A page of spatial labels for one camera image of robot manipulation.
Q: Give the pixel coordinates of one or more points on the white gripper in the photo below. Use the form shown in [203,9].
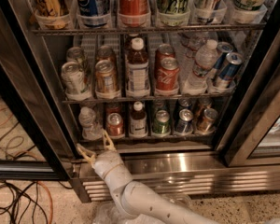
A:
[104,162]

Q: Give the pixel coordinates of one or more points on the clear water bottle bottom shelf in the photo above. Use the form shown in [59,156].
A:
[91,128]

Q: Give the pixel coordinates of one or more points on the clear water bottle shelf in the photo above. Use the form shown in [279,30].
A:
[204,60]
[91,128]

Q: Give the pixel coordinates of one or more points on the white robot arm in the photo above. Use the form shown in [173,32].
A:
[158,206]

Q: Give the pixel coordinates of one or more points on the red can bottom shelf front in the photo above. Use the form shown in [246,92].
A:
[114,125]

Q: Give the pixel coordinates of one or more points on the brown juice bottle bottom shelf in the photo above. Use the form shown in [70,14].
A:
[138,120]

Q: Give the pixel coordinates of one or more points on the brown juice bottle shelf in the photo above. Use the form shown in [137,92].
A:
[137,80]
[138,120]

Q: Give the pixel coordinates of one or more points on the orange can middle shelf front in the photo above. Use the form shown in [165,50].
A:
[106,79]

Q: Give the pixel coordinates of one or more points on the orange can shelf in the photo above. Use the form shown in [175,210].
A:
[106,53]
[106,79]

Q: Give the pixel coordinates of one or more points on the green can bottom shelf front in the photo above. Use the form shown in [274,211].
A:
[161,123]

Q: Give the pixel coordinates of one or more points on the silver can middle shelf front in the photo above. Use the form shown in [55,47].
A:
[76,84]

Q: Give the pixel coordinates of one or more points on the silver can shelf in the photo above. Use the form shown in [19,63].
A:
[76,54]
[76,84]

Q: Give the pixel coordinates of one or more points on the blue can bottom shelf front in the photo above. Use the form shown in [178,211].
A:
[183,122]

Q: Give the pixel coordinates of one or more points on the brown juice bottle middle shelf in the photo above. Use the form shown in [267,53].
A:
[137,80]

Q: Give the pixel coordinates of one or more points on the blue can bottom shelf rear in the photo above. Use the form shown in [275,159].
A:
[182,103]

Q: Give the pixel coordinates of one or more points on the orange can middle shelf rear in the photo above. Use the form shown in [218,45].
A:
[106,53]

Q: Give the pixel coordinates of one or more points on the silver can middle shelf rear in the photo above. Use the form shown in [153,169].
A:
[76,54]

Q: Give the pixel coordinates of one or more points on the gold can bottom shelf front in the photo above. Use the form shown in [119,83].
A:
[206,121]

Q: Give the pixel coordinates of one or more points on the gold can shelf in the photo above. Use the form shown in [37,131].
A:
[201,104]
[206,121]

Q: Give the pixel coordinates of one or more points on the gold can bottom shelf rear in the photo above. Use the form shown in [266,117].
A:
[201,104]

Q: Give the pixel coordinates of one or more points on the stainless steel fridge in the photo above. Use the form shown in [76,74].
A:
[31,58]

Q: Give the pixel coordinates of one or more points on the clear water bottle middle shelf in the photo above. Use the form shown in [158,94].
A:
[204,60]

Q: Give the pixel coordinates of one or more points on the blue pepsi can top shelf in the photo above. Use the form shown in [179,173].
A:
[93,12]

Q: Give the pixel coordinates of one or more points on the yellow can top shelf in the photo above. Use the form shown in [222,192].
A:
[51,8]

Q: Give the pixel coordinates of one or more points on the red cola can top shelf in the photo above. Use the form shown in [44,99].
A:
[132,12]

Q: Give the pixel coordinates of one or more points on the clear plastic bag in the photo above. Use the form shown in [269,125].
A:
[107,212]

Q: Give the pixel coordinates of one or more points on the red cola can middle front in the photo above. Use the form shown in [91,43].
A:
[167,77]

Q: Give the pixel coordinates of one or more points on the red cola can middle rear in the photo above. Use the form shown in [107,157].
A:
[163,51]

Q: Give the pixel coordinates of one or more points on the blue slim can middle front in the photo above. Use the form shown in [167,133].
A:
[229,69]

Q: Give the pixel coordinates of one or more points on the blue slim can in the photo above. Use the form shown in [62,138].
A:
[229,69]
[223,48]

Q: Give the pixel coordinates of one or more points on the blue slim can middle rear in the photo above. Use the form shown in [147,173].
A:
[223,48]

